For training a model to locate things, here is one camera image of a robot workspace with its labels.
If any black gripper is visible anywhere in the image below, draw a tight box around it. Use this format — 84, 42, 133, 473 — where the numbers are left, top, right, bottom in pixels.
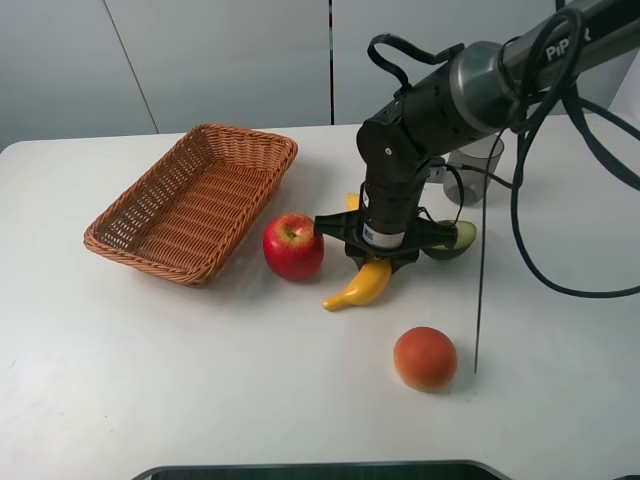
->
314, 174, 457, 275

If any yellow banana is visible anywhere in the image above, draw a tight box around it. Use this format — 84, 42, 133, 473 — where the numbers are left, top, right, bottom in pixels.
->
322, 192, 394, 313

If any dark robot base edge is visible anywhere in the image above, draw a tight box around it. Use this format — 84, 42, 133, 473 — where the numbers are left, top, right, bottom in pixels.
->
135, 461, 506, 479

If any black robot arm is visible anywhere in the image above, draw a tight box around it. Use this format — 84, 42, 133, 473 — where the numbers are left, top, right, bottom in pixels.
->
314, 1, 639, 271

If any brown wicker basket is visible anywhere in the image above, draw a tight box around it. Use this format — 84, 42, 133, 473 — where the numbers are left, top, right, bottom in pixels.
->
84, 124, 298, 287

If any red apple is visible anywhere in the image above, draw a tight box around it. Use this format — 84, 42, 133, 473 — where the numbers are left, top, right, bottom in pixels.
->
263, 213, 324, 281

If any halved avocado with pit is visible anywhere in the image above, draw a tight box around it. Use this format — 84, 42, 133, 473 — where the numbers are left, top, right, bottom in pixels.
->
422, 220, 477, 261

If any orange-red peach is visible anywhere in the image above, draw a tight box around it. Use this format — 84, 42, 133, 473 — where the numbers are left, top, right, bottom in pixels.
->
393, 327, 458, 392

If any grey translucent plastic cup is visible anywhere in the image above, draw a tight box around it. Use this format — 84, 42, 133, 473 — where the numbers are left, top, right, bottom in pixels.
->
443, 135, 504, 207

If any thin black hanging cable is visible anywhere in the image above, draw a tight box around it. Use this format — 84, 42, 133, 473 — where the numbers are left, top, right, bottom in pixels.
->
452, 130, 501, 375

